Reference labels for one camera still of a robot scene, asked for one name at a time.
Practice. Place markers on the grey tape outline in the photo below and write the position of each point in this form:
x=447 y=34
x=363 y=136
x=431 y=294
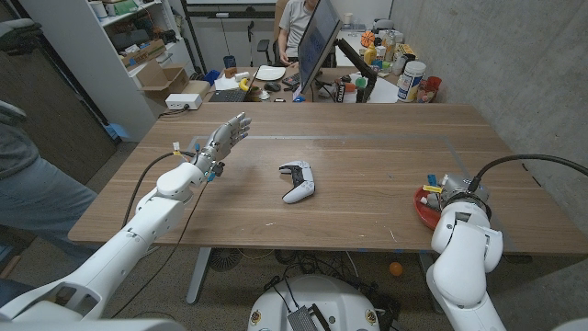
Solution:
x=321 y=137

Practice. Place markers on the red bowl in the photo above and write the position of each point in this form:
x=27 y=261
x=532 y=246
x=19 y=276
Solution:
x=425 y=213

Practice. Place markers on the printed cardboard box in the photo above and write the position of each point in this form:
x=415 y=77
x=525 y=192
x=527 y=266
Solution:
x=144 y=53

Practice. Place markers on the black office chair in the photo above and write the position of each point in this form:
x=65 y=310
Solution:
x=264 y=46

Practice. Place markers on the orange basketball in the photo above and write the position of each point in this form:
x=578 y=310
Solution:
x=368 y=39

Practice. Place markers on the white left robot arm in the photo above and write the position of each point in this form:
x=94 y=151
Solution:
x=147 y=225

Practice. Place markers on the black floor fan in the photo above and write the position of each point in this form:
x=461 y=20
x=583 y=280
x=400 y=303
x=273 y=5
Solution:
x=225 y=259

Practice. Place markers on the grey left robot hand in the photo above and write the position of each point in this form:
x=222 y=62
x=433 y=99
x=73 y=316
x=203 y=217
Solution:
x=220 y=142

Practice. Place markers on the black computer monitor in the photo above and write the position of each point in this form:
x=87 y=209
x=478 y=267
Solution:
x=317 y=41

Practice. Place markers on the red plastic container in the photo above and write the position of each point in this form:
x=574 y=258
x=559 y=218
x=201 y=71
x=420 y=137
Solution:
x=429 y=89

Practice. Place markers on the white shelf unit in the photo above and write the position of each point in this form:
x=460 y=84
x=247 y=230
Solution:
x=92 y=69

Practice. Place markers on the clear plastic bottle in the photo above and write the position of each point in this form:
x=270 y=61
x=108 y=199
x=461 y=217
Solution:
x=390 y=46

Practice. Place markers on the grey finned electronics box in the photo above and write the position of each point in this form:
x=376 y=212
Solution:
x=303 y=319

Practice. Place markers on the open cardboard box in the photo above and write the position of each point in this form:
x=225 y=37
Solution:
x=161 y=80

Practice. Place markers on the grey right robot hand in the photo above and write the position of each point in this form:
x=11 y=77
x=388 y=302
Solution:
x=459 y=188

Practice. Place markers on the white canister with label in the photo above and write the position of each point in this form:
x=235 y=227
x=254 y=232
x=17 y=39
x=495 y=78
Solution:
x=410 y=80

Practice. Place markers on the small orange ball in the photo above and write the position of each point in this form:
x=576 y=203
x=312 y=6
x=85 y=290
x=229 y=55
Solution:
x=396 y=269

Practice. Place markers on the black bottle white lettering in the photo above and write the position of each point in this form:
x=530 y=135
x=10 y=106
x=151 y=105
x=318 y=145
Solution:
x=341 y=93

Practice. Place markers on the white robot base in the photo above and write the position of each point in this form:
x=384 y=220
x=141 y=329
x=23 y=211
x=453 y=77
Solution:
x=317 y=294

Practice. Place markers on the yellow bottle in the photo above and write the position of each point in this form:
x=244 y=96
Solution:
x=370 y=56

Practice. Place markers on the flat brown cardboard box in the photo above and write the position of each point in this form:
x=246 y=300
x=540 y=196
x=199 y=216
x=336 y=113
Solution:
x=197 y=88

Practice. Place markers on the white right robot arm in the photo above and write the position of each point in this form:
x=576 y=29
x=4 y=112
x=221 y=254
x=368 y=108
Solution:
x=464 y=257

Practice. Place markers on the white plate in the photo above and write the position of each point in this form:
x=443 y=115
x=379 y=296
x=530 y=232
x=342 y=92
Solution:
x=270 y=72

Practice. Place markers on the white game controller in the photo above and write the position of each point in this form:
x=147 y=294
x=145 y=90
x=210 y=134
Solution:
x=303 y=186

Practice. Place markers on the seated person grey shirt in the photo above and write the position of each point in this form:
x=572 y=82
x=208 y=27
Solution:
x=294 y=27

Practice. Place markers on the black computer mouse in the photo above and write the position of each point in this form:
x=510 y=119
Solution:
x=272 y=86

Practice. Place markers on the whiteboard with black frame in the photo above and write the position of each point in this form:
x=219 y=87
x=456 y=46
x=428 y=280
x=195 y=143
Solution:
x=229 y=13

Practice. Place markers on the standing person in jeans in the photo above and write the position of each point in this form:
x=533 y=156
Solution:
x=37 y=202

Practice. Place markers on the black laptop keyboard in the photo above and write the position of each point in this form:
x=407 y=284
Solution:
x=228 y=95

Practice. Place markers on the white power box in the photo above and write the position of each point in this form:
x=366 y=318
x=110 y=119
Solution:
x=184 y=101

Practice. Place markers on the blue cup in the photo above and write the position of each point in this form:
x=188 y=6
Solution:
x=229 y=61

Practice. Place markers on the black gloved person hand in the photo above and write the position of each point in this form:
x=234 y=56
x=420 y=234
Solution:
x=18 y=34

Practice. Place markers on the yellow banana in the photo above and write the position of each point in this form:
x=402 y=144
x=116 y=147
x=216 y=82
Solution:
x=243 y=84

